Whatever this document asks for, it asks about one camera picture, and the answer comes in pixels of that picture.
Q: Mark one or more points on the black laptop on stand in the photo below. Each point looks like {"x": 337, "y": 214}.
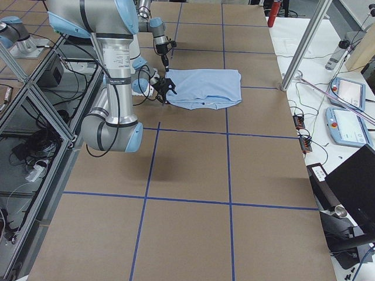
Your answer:
{"x": 346, "y": 196}

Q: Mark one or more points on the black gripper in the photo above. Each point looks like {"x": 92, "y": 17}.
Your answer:
{"x": 160, "y": 86}
{"x": 163, "y": 54}

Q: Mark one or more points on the red cylinder bottle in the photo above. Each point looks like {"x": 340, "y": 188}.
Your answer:
{"x": 273, "y": 12}

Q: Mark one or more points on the metal reacher grabber tool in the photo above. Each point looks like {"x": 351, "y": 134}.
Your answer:
{"x": 343, "y": 103}

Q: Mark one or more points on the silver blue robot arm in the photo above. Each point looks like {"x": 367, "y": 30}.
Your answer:
{"x": 156, "y": 26}
{"x": 112, "y": 27}

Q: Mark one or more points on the white power strip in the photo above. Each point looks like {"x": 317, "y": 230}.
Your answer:
{"x": 37, "y": 170}

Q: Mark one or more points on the far teach pendant tablet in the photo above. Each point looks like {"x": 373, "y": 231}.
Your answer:
{"x": 350, "y": 91}

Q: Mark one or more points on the orange circuit board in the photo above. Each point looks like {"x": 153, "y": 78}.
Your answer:
{"x": 299, "y": 121}
{"x": 305, "y": 143}

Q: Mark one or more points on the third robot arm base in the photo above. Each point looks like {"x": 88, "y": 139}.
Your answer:
{"x": 16, "y": 38}

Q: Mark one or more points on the near teach pendant tablet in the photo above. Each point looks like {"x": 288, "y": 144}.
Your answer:
{"x": 346, "y": 128}

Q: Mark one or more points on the light blue t-shirt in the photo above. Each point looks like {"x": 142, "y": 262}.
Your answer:
{"x": 205, "y": 88}

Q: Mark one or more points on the aluminium frame post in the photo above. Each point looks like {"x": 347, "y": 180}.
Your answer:
{"x": 311, "y": 29}

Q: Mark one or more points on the teach pendant tablet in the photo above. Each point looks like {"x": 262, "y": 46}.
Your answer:
{"x": 346, "y": 128}
{"x": 350, "y": 91}

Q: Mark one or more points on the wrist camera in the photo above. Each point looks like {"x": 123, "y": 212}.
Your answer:
{"x": 170, "y": 44}
{"x": 156, "y": 81}

